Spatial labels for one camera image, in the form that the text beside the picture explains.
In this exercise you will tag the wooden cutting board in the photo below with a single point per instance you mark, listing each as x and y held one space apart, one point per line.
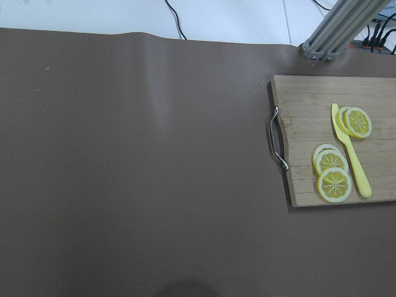
304 114

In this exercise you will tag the lemon slice under middle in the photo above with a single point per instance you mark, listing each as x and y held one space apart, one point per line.
320 149

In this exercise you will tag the lemon slice under near knife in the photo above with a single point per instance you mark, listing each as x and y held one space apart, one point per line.
340 119

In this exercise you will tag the yellow plastic knife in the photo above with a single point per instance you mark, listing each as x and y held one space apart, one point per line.
361 180

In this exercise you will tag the power strip with plugs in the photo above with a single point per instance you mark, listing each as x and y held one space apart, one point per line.
377 37

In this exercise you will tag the metal board handle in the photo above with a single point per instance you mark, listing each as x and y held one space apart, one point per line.
272 139

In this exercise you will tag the aluminium frame post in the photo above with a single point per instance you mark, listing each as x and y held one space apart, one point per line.
341 24

